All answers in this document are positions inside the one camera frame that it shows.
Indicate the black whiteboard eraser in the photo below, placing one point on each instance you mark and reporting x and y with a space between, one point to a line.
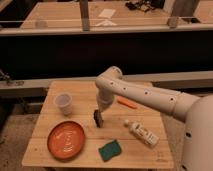
99 122

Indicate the white plastic bottle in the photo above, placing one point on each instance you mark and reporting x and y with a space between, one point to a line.
141 133

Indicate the grey metal post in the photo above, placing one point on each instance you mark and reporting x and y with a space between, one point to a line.
84 10

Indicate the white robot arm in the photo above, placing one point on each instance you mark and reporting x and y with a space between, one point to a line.
195 112

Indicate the white paper sheet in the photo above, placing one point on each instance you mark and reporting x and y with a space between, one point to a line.
107 13

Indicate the orange marker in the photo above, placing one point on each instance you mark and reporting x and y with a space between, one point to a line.
126 102

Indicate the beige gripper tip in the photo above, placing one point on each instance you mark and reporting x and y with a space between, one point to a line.
99 114

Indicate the green sponge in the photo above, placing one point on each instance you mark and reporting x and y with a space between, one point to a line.
110 150

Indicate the orange plate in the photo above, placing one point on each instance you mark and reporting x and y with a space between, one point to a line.
66 140

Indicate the clear plastic cup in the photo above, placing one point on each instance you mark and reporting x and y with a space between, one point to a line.
63 102

